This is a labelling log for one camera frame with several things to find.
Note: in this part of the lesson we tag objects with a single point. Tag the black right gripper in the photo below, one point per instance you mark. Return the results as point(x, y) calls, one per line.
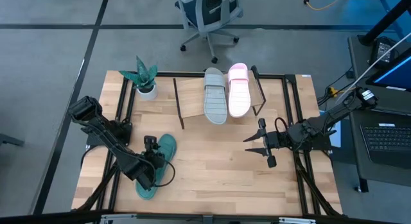
point(274, 140)

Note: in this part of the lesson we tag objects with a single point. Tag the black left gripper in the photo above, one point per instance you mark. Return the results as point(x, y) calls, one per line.
point(155, 158)

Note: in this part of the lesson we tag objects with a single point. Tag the green foam slide sandal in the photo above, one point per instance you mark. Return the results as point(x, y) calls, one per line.
point(167, 146)

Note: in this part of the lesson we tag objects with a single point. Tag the pink foam slide sandal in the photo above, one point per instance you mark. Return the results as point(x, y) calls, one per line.
point(239, 95)

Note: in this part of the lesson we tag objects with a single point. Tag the grey foam slide sandal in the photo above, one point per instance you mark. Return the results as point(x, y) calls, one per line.
point(215, 102)

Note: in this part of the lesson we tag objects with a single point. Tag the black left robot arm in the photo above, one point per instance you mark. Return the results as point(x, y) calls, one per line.
point(135, 167)

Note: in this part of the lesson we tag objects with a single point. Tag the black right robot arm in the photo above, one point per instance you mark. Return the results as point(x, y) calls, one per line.
point(321, 123)

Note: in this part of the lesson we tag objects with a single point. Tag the white round plant pot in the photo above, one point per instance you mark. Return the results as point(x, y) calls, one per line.
point(147, 95)

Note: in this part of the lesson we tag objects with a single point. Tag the white blue sheet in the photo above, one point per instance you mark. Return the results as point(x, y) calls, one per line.
point(335, 139)

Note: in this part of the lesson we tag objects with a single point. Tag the green spiky potted plant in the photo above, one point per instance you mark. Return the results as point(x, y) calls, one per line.
point(143, 76)

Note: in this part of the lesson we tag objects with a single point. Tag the dark grey side desk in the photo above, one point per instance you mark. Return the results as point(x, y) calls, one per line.
point(356, 160)

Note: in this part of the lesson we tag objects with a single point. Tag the black laptop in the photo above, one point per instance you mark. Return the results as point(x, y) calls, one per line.
point(385, 140)

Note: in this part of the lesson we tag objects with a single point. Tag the grey blue office chair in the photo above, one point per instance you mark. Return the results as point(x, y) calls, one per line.
point(205, 12)

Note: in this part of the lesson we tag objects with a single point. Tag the grey floor stand foot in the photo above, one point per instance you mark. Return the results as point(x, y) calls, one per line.
point(11, 140)

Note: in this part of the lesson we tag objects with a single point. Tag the computer monitor with blue screen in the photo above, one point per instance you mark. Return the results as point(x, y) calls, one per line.
point(395, 73)

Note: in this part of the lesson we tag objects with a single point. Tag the thin white rod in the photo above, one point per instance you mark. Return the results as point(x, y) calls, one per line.
point(385, 55)

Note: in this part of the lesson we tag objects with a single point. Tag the black power adapter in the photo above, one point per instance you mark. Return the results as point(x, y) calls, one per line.
point(382, 50)

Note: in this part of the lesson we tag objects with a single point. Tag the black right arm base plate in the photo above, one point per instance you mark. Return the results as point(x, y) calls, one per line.
point(321, 146)

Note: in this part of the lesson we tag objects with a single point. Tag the wooden shelf with black frame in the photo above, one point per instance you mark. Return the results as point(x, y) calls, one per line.
point(191, 99)

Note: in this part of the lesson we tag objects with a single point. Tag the black aluminium table frame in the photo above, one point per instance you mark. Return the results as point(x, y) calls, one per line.
point(290, 80)

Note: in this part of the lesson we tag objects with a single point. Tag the silver metal bracket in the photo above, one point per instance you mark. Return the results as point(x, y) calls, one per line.
point(118, 219)
point(297, 220)

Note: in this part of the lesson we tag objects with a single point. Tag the black slanted stand post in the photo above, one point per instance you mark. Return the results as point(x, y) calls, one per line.
point(385, 20)

